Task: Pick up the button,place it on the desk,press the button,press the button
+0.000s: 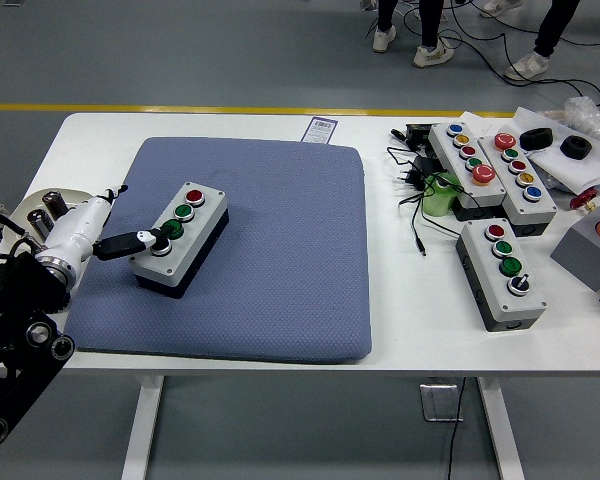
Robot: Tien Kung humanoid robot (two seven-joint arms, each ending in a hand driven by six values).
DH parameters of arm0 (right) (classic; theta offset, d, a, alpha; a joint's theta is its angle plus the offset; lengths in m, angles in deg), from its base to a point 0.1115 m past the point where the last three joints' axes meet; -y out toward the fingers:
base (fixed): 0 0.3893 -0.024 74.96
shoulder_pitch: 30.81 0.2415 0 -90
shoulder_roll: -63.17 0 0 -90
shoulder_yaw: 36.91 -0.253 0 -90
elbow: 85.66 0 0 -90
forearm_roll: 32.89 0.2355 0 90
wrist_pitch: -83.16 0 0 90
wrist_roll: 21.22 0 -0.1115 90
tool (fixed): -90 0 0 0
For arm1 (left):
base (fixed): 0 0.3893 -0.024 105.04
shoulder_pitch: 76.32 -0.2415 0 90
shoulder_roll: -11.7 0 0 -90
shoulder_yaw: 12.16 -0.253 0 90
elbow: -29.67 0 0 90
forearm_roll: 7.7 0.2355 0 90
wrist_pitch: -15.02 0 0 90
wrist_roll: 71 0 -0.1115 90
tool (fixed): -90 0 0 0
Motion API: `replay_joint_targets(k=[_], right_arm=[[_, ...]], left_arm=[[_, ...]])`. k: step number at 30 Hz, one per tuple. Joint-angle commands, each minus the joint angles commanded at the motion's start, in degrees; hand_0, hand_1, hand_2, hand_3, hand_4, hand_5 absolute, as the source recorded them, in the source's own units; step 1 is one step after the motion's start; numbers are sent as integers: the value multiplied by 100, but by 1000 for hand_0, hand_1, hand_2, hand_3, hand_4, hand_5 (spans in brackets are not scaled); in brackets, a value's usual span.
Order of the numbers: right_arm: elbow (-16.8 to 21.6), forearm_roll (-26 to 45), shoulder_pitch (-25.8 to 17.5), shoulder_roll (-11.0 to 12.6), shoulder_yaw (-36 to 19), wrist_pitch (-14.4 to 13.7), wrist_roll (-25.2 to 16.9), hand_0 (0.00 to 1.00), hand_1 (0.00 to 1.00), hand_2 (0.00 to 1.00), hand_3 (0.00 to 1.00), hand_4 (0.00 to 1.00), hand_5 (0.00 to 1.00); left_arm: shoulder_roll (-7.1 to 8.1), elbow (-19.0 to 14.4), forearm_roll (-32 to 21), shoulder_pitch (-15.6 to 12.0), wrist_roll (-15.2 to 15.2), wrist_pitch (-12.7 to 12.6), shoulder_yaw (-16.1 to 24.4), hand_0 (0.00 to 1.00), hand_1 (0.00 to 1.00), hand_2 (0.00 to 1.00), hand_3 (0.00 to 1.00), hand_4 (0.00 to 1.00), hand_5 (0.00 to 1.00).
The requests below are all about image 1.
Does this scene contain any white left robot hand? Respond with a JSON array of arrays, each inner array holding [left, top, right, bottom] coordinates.
[[33, 183, 180, 274]]

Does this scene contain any grey four-button control box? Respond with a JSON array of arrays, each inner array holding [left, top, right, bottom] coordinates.
[[128, 180, 230, 301], [454, 218, 548, 333]]

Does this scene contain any five-button box, blue button at end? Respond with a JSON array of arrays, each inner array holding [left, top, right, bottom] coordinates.
[[427, 121, 507, 221]]

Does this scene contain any five-button box, red mushroom at end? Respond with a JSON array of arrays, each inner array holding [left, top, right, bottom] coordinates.
[[479, 130, 559, 237]]

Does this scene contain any red mushroom button part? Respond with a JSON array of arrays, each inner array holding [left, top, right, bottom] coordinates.
[[568, 187, 600, 214]]

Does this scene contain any white shallow dish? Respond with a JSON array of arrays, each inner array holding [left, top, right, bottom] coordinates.
[[7, 187, 97, 242]]

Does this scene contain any grey-blue textured mat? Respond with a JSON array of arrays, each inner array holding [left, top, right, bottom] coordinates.
[[62, 136, 373, 365]]

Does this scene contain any white table leg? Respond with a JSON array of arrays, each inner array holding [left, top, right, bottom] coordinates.
[[121, 374, 165, 480], [477, 376, 526, 480]]

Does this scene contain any purple label card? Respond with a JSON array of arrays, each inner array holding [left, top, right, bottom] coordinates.
[[301, 116, 340, 146]]

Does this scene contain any small black device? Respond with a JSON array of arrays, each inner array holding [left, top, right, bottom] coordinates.
[[404, 123, 439, 149]]

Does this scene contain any green plastic cup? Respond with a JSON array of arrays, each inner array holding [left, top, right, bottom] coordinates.
[[422, 171, 462, 218]]

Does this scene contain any white paper sheet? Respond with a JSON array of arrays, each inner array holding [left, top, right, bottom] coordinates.
[[460, 110, 499, 137]]

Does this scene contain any grey block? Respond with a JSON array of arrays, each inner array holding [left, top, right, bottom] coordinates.
[[549, 204, 600, 292]]

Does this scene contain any clear bubble wrap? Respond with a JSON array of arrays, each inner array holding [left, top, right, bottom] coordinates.
[[562, 96, 600, 146]]

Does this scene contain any black power adapter with cord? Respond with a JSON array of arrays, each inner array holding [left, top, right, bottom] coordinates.
[[385, 145, 474, 259]]

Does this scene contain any metal bracket under table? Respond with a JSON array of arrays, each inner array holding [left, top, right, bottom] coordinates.
[[419, 382, 465, 424]]

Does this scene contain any black cable under table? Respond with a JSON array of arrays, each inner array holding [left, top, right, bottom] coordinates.
[[445, 377, 469, 480]]

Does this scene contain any black foam ring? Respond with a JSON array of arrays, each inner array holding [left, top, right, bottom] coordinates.
[[559, 135, 593, 160], [518, 127, 555, 150]]

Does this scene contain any black floor cable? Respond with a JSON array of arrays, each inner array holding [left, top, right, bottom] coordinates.
[[449, 0, 600, 47], [402, 0, 600, 107]]

